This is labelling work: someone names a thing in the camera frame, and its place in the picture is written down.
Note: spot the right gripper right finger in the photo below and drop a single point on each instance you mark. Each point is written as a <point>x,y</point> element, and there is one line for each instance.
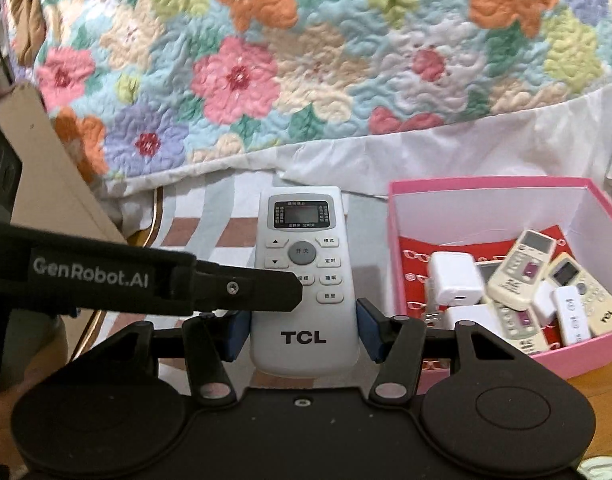
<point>476,398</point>

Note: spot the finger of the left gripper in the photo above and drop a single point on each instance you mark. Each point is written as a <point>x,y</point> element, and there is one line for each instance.
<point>231,288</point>

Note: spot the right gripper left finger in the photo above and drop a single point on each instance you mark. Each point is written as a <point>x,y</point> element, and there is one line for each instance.
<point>126,400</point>

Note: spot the cream horizontal Qunda remote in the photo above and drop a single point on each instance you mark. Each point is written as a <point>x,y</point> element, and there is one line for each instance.
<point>521,329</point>

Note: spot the white charger block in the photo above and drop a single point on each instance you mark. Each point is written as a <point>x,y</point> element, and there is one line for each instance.
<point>480,314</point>

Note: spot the white TCL remote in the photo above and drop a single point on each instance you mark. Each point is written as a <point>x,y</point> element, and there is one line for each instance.
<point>302,230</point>

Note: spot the small white fan remote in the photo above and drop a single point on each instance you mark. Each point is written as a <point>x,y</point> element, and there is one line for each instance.
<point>572,318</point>

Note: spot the small white adapter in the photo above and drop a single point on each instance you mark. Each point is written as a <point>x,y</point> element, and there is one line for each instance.
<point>543,305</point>

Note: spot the white charger with prongs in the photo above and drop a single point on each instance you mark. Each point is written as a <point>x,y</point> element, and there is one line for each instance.
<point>453,280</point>

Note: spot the cream TCL remote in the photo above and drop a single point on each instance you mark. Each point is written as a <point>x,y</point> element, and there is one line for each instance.
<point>595,298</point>

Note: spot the keys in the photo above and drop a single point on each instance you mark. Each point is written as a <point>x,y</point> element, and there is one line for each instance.
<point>432,315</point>

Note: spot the person left hand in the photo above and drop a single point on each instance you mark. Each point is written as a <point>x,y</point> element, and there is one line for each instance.
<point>32,346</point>

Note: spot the striped checkered floor mat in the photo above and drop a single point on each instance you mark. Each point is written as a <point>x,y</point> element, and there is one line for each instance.
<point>215,218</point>

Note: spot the beige wooden cabinet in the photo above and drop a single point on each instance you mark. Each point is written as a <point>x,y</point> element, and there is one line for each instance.
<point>52,195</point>

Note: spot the pink cardboard box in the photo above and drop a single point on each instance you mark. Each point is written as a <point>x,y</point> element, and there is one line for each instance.
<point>455,213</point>

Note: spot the floral quilted bedspread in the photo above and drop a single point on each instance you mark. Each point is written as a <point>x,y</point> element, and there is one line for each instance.
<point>136,87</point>

